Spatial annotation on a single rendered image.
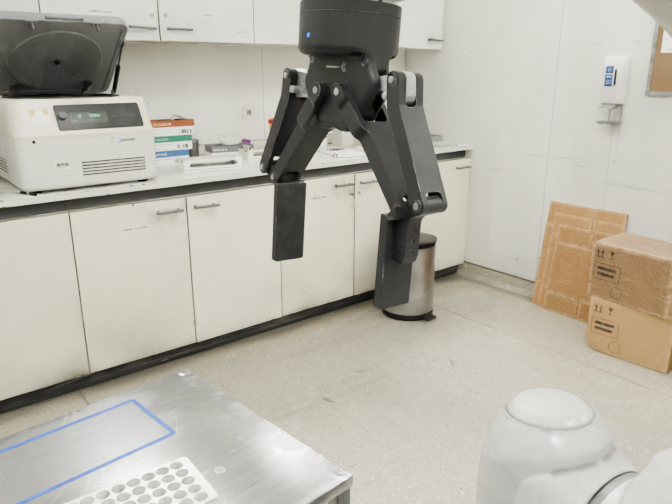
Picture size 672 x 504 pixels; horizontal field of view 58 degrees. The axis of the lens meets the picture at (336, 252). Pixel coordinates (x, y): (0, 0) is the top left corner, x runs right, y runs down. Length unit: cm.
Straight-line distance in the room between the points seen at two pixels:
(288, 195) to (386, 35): 17
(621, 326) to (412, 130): 290
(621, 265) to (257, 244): 178
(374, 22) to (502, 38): 355
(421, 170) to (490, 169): 363
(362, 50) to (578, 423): 53
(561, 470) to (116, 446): 64
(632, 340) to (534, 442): 251
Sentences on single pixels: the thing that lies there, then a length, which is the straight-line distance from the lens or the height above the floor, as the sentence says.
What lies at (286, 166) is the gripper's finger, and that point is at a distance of 52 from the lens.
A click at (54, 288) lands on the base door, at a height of 51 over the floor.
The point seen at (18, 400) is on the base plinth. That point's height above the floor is 4.
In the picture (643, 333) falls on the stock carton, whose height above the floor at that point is 17.
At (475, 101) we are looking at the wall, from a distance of 409.
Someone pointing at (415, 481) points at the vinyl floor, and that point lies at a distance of 225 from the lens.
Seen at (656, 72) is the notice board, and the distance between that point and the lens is 349.
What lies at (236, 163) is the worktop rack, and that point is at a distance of 304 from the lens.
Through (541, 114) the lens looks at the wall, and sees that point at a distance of 381.
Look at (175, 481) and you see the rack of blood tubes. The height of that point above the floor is 88.
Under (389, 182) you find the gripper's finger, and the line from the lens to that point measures 42.
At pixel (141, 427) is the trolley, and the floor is 82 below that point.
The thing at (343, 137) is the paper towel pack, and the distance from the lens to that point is 393.
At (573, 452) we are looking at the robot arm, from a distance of 78.
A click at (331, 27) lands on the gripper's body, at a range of 44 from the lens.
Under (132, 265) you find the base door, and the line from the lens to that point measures 282.
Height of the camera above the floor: 137
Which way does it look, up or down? 17 degrees down
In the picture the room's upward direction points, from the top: straight up
